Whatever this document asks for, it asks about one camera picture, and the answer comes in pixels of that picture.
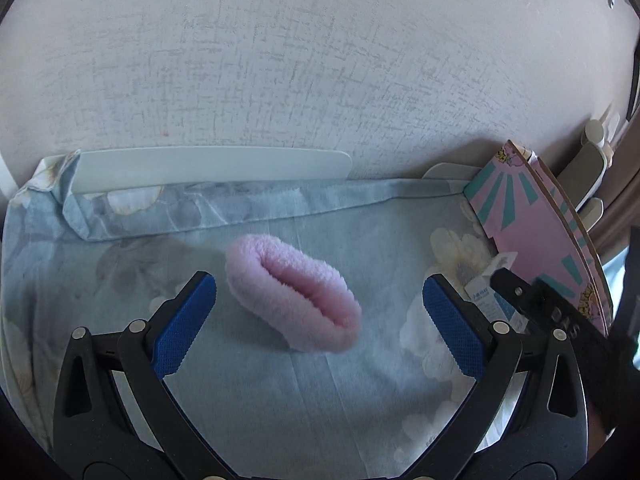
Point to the white cylinder cup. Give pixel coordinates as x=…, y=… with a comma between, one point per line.
x=599, y=133

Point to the pink fluffy sock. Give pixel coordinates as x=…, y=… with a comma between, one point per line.
x=304, y=299

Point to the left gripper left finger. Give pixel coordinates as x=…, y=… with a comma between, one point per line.
x=114, y=416

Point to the floral blue bedsheet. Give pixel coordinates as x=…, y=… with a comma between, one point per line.
x=103, y=260

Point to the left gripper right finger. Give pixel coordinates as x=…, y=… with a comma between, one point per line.
x=525, y=417

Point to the white bed rail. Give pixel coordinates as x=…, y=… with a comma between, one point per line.
x=115, y=170

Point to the blue white carton box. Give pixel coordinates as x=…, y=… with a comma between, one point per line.
x=491, y=304

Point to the cardboard box pink outside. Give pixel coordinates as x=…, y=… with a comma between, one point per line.
x=523, y=209

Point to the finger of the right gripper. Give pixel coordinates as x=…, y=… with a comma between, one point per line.
x=524, y=297

